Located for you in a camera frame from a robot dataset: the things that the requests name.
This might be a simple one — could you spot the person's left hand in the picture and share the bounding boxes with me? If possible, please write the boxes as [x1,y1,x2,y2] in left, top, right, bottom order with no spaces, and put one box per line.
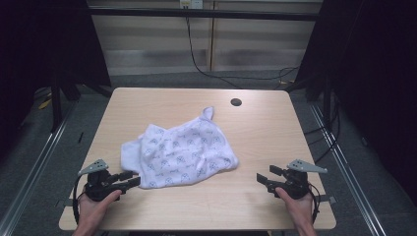
[78,189,123,228]

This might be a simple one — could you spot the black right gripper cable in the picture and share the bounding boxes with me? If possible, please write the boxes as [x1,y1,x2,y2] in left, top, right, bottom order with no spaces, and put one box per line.
[308,182,323,225]

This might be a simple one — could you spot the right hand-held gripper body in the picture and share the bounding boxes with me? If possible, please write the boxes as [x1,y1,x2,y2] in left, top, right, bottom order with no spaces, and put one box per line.
[266,158,328,201]

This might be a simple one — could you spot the white wall outlet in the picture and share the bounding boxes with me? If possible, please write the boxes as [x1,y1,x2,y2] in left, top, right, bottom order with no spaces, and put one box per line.
[179,0,205,10]

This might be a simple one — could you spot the beige wall trim strip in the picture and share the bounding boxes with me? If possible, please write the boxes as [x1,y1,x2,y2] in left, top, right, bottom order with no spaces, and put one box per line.
[208,0,216,72]

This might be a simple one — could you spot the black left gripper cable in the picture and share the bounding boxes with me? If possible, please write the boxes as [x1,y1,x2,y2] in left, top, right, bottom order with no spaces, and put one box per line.
[72,174,89,226]

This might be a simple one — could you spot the black horizontal bar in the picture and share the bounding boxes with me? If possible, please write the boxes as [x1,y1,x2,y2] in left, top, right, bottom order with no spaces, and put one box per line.
[87,7,325,23]

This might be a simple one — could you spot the black curtain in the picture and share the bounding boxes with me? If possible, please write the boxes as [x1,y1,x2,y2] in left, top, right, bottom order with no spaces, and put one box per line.
[0,0,112,160]
[293,0,417,206]

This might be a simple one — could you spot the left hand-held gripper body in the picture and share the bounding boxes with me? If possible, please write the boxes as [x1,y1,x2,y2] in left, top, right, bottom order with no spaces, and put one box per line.
[77,158,132,202]

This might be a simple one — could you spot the metal floor rail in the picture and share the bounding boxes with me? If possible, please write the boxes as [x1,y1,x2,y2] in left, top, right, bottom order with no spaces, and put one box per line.
[0,100,79,236]
[309,102,388,236]

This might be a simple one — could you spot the black wall cable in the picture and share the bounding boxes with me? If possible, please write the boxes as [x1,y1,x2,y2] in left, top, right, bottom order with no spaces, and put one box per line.
[184,5,298,90]

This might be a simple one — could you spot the black floor cables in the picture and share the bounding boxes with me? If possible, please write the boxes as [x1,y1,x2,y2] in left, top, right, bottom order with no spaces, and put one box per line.
[302,96,342,164]

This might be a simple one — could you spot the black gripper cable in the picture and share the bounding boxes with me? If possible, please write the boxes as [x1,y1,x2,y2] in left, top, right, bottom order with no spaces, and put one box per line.
[72,174,89,226]
[308,182,323,225]

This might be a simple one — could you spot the black metal stand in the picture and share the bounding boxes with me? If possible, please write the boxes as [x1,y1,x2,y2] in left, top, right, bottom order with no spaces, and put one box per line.
[49,83,64,134]

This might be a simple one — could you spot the person's right hand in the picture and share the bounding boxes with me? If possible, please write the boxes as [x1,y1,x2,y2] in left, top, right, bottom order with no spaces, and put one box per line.
[274,186,318,228]

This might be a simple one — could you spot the white printed baby garment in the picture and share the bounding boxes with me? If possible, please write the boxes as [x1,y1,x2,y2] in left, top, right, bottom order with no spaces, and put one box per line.
[120,105,240,191]

